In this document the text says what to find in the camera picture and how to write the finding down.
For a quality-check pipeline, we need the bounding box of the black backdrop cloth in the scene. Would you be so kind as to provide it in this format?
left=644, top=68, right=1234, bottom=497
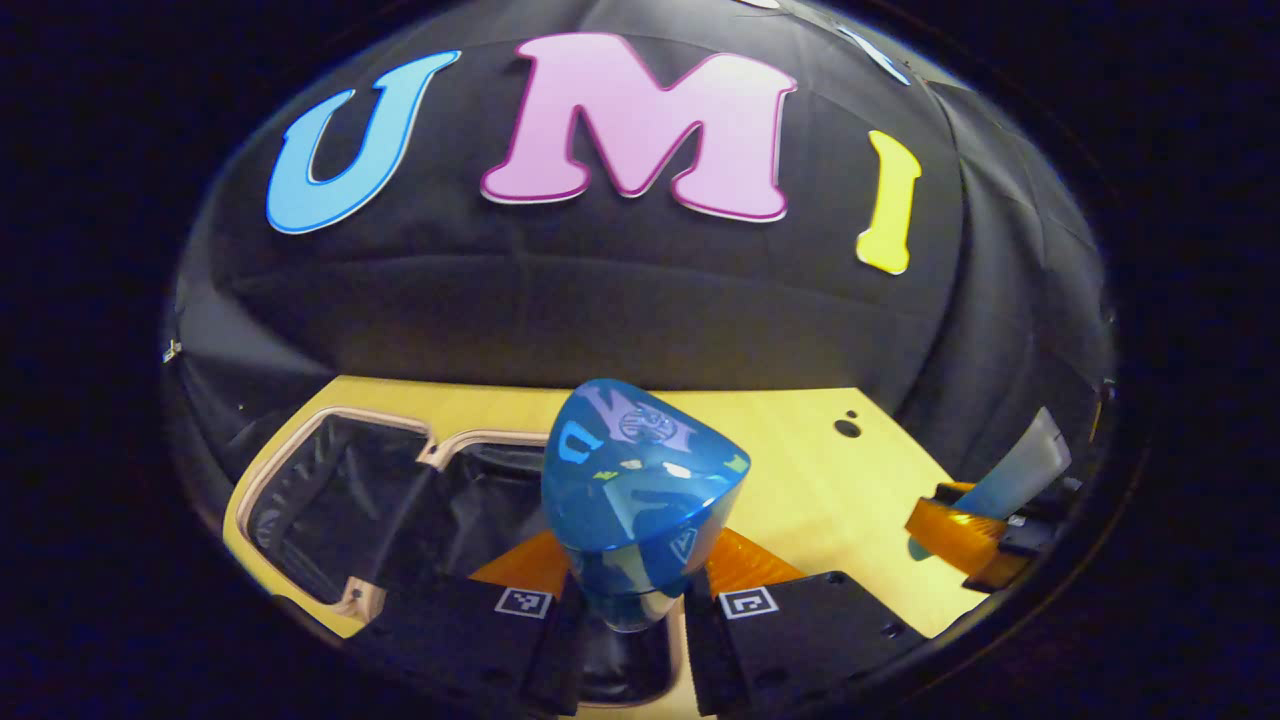
left=160, top=0, right=1119, bottom=501

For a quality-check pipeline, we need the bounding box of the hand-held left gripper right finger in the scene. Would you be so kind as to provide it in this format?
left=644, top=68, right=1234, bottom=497
left=683, top=527, right=929, bottom=719

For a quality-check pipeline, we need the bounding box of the pale blue white tube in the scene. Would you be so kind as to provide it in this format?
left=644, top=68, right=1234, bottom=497
left=950, top=407, right=1073, bottom=523

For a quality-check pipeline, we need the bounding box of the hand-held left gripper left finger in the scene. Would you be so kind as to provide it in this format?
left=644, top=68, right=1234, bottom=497
left=345, top=528, right=593, bottom=719

